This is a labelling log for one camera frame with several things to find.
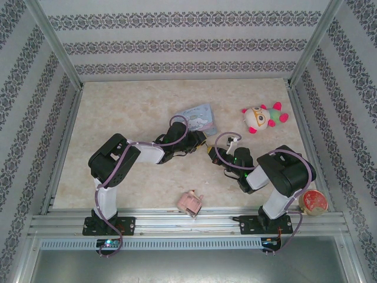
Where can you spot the round red tin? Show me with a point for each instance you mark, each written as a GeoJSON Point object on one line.
{"type": "Point", "coordinates": [313, 200]}

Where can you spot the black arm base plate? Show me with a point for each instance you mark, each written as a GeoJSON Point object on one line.
{"type": "Point", "coordinates": [247, 225]}
{"type": "Point", "coordinates": [126, 225]}

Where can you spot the small controller circuit board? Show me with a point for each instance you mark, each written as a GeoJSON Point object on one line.
{"type": "Point", "coordinates": [109, 243]}
{"type": "Point", "coordinates": [272, 241]}

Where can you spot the wide aluminium mounting rail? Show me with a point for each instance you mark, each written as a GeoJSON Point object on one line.
{"type": "Point", "coordinates": [176, 224]}

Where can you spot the grey sheet metal tray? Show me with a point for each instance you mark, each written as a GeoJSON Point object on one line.
{"type": "Point", "coordinates": [191, 265]}

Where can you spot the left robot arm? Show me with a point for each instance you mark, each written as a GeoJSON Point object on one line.
{"type": "Point", "coordinates": [112, 159]}

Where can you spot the aluminium side rail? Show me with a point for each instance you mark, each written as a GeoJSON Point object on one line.
{"type": "Point", "coordinates": [62, 153]}
{"type": "Point", "coordinates": [303, 129]}

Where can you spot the white and pink plush toy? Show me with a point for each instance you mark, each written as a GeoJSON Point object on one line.
{"type": "Point", "coordinates": [257, 118]}

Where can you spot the pink toy appliance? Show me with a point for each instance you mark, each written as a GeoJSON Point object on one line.
{"type": "Point", "coordinates": [190, 203]}

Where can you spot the aluminium frame post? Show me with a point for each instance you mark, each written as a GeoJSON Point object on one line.
{"type": "Point", "coordinates": [318, 38]}
{"type": "Point", "coordinates": [53, 41]}

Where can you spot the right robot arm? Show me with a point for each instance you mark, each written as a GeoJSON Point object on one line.
{"type": "Point", "coordinates": [282, 171]}

